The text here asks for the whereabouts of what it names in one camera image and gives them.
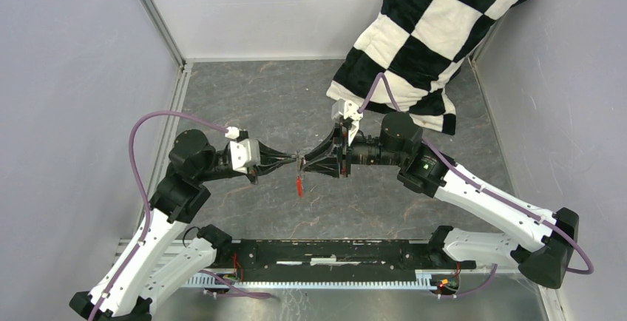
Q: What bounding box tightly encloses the metal key holder plate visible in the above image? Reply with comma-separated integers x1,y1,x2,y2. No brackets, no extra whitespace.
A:
295,152,306,181

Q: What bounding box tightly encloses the slotted cable duct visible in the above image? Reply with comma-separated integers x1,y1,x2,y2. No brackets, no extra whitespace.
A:
182,273,451,291

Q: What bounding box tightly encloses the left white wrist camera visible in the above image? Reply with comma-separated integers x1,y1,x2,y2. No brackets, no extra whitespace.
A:
225,126,259,174

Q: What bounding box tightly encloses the black white checkered blanket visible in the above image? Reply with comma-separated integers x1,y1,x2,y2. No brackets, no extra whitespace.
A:
326,0,527,135

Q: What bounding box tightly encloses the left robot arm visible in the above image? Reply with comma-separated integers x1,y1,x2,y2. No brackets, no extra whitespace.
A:
70,129,296,320

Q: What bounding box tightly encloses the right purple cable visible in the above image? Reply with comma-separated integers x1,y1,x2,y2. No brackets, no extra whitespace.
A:
358,72,594,299

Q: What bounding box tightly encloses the aluminium frame rail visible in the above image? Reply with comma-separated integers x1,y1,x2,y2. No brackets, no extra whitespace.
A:
139,0,187,68

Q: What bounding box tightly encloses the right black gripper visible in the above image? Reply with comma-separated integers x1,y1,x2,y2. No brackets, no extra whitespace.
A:
303,121,405,178

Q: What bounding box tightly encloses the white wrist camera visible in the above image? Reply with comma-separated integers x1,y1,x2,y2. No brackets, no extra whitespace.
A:
331,99,363,146
225,126,259,174

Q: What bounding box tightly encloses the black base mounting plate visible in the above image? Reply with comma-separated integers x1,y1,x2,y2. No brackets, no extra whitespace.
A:
211,240,477,283

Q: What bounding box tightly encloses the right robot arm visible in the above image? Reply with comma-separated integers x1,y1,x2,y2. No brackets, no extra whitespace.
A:
297,112,580,289

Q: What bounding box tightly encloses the red key tag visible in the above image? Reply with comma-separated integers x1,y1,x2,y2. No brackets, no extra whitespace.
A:
296,175,304,197

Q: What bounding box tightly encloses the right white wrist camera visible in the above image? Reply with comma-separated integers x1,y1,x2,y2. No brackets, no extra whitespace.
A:
331,99,363,146

